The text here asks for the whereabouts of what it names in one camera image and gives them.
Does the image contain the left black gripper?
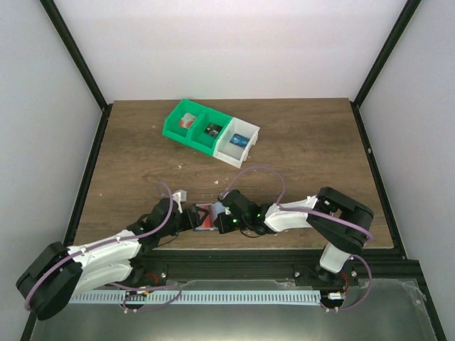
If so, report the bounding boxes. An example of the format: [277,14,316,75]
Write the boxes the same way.
[159,207,210,239]

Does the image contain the blue leather card holder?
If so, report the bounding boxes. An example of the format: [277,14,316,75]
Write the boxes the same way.
[191,202,225,232]

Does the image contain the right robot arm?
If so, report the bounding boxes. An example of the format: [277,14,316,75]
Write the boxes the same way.
[213,187,374,286]

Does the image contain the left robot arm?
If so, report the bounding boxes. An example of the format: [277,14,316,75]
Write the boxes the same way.
[16,199,213,320]

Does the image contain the blue card in bin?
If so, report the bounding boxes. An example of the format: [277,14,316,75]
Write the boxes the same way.
[230,134,250,148]

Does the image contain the black card in bin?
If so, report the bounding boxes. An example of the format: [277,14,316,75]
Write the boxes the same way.
[204,123,223,138]

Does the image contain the red white card in bin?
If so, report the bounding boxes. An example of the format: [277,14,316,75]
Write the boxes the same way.
[178,112,197,129]

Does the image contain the white storage bin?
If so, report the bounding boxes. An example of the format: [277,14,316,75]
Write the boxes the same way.
[213,117,260,168]

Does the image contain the green double storage bin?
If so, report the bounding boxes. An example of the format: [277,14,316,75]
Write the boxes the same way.
[162,99,232,156]

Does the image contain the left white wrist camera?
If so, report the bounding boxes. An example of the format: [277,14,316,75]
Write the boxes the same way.
[172,190,187,213]

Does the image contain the light blue slotted cable duct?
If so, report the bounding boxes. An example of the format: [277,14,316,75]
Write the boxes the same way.
[70,290,321,306]

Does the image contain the black aluminium frame rail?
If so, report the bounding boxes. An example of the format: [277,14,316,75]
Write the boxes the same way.
[136,249,426,283]

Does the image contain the left black frame post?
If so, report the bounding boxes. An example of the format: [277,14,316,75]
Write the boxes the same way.
[38,0,108,111]

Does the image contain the black frame post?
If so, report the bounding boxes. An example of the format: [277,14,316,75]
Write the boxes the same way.
[38,0,108,111]
[352,0,422,107]

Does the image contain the right black frame post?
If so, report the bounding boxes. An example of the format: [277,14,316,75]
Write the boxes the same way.
[352,0,422,107]

